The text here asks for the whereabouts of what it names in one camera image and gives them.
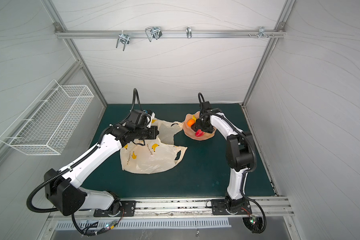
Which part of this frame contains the cream banana-print plastic bag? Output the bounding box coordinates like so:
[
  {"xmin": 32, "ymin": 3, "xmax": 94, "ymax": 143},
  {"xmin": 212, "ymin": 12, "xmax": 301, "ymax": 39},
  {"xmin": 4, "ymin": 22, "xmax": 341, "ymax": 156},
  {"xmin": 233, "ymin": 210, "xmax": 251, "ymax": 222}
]
[{"xmin": 120, "ymin": 119, "xmax": 188, "ymax": 175}]

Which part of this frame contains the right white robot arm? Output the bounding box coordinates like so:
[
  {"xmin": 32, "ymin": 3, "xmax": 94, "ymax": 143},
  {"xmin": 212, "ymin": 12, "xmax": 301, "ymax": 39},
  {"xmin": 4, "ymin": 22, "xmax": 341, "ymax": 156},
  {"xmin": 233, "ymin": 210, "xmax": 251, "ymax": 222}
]
[{"xmin": 196, "ymin": 112, "xmax": 257, "ymax": 214}]

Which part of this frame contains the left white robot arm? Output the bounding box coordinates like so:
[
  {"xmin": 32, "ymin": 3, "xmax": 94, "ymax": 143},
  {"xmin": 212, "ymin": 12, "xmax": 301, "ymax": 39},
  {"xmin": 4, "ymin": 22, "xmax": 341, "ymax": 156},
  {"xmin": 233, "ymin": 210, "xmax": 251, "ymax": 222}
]
[{"xmin": 45, "ymin": 124, "xmax": 159, "ymax": 216}]

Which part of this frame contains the orange toy fruit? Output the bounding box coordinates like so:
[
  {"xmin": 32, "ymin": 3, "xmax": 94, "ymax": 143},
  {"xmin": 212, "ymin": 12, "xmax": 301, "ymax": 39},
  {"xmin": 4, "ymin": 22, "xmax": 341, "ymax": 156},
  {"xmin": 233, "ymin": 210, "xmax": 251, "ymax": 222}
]
[{"xmin": 187, "ymin": 119, "xmax": 196, "ymax": 127}]

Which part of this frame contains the pink wavy fruit bowl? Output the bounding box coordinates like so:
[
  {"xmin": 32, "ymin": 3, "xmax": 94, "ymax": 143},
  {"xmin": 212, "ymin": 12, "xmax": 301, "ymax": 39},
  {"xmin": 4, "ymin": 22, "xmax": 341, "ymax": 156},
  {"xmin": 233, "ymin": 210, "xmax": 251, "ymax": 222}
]
[{"xmin": 183, "ymin": 111, "xmax": 217, "ymax": 141}]

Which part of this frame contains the metal u-bolt clamp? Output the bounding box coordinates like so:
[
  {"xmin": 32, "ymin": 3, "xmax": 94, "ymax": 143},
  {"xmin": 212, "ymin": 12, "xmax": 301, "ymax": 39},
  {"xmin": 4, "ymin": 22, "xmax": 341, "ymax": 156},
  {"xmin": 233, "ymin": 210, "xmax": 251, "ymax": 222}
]
[
  {"xmin": 145, "ymin": 26, "xmax": 163, "ymax": 42},
  {"xmin": 116, "ymin": 32, "xmax": 130, "ymax": 51}
]

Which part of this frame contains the aluminium top crossbar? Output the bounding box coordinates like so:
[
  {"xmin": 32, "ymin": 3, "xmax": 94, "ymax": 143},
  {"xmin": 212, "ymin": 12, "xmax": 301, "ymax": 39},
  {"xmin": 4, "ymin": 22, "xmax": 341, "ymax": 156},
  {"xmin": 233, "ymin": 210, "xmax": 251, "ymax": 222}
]
[{"xmin": 55, "ymin": 29, "xmax": 287, "ymax": 39}]

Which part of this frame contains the black round fan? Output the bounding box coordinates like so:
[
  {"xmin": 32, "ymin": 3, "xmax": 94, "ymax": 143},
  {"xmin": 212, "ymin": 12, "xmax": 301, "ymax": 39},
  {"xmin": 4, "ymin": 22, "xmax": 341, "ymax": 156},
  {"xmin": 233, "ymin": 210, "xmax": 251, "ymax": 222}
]
[{"xmin": 243, "ymin": 216, "xmax": 267, "ymax": 234}]

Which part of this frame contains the white ventilation grille strip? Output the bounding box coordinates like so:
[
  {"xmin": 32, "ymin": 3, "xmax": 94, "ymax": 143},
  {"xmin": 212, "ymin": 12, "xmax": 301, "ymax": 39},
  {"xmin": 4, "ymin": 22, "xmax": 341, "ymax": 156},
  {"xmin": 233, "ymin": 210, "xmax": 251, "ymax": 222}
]
[{"xmin": 55, "ymin": 218, "xmax": 232, "ymax": 231}]

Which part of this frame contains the right black corrugated cable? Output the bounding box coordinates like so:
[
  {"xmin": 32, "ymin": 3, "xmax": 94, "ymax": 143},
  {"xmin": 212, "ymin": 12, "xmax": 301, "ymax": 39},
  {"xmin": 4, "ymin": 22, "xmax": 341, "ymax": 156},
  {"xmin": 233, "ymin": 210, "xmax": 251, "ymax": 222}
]
[{"xmin": 197, "ymin": 92, "xmax": 267, "ymax": 234}]

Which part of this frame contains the black corrugated cable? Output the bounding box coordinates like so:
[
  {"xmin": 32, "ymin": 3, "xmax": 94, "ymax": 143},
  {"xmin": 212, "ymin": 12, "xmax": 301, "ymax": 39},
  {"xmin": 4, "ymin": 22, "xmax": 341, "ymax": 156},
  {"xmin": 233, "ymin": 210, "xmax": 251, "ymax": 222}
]
[
  {"xmin": 197, "ymin": 92, "xmax": 267, "ymax": 234},
  {"xmin": 26, "ymin": 87, "xmax": 143, "ymax": 214}
]

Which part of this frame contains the left black corrugated cable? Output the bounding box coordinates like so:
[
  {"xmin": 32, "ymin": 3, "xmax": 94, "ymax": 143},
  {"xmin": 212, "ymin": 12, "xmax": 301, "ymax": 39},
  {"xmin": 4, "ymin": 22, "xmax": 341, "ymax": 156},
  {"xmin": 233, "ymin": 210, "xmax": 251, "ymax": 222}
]
[{"xmin": 26, "ymin": 87, "xmax": 143, "ymax": 214}]

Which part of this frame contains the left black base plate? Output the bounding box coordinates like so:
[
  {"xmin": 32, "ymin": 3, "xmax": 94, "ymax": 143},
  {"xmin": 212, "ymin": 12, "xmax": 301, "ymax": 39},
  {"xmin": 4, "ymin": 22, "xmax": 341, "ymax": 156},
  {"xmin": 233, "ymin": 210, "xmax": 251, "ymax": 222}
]
[{"xmin": 94, "ymin": 200, "xmax": 136, "ymax": 218}]

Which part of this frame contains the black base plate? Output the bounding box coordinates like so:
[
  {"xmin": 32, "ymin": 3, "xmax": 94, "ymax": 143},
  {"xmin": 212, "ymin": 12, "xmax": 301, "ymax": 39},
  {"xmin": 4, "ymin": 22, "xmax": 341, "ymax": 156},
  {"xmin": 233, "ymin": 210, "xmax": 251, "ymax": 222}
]
[
  {"xmin": 94, "ymin": 200, "xmax": 136, "ymax": 218},
  {"xmin": 211, "ymin": 198, "xmax": 252, "ymax": 216}
]

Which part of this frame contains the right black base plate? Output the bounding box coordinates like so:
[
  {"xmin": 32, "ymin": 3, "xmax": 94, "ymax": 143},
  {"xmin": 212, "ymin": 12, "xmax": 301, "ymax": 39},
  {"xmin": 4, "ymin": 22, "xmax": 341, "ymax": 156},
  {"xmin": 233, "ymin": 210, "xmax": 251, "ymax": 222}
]
[{"xmin": 211, "ymin": 198, "xmax": 252, "ymax": 216}]

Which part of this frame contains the white wire basket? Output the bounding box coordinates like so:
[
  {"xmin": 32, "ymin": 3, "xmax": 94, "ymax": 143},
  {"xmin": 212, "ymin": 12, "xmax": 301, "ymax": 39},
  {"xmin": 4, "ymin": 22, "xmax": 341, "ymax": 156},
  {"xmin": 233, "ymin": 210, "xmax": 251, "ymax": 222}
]
[{"xmin": 0, "ymin": 80, "xmax": 94, "ymax": 156}]

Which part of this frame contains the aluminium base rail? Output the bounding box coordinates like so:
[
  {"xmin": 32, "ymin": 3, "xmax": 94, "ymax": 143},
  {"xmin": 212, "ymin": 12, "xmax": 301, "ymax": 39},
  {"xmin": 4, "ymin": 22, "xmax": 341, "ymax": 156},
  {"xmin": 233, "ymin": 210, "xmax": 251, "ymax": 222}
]
[{"xmin": 47, "ymin": 196, "xmax": 295, "ymax": 221}]

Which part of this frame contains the metal bracket with bolts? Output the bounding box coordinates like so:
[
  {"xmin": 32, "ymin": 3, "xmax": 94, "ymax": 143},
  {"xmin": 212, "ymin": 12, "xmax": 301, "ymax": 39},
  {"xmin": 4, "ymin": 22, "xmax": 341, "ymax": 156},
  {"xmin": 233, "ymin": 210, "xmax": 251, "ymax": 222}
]
[{"xmin": 248, "ymin": 27, "xmax": 275, "ymax": 39}]

